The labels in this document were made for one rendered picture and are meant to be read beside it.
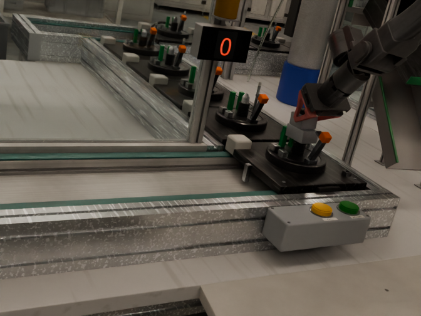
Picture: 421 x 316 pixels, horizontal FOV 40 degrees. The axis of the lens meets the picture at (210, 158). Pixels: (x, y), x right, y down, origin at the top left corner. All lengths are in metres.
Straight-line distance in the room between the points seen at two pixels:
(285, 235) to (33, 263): 0.44
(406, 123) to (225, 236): 0.62
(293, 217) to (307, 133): 0.26
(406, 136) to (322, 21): 0.84
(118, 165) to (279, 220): 0.38
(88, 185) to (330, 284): 0.50
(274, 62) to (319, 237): 1.65
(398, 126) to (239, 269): 0.61
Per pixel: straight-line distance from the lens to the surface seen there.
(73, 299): 0.96
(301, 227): 1.10
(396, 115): 1.52
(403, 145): 1.49
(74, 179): 1.20
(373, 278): 1.21
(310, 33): 2.24
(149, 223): 1.02
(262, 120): 1.55
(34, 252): 0.98
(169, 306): 1.05
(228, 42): 1.27
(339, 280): 1.17
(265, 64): 2.68
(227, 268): 1.10
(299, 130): 1.31
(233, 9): 1.26
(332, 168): 1.39
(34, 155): 1.22
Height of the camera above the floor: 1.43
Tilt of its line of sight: 21 degrees down
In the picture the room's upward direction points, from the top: 12 degrees clockwise
